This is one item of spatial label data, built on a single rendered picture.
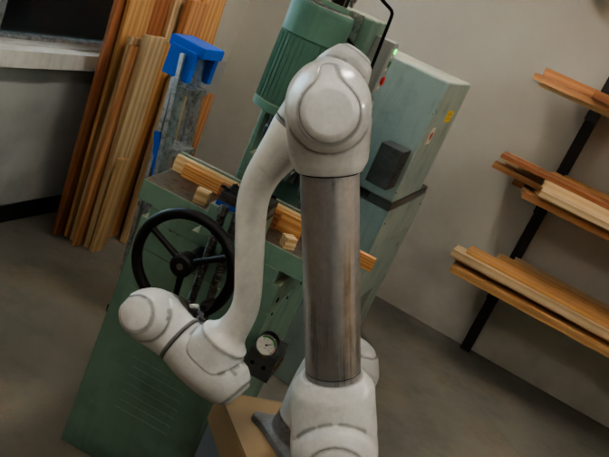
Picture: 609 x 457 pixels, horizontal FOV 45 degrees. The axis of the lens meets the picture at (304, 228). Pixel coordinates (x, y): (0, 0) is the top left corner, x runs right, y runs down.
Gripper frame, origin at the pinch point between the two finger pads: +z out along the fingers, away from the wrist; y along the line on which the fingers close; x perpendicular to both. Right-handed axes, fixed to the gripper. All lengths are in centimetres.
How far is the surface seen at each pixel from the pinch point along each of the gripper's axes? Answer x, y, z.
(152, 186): -22.2, 30.2, 18.4
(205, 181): -30.2, 21.5, 31.9
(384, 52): -89, -7, 40
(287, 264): -20.0, -13.0, 18.8
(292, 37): -73, 12, 9
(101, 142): -28, 105, 140
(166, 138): -40, 63, 98
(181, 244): -11.5, 16.5, 22.2
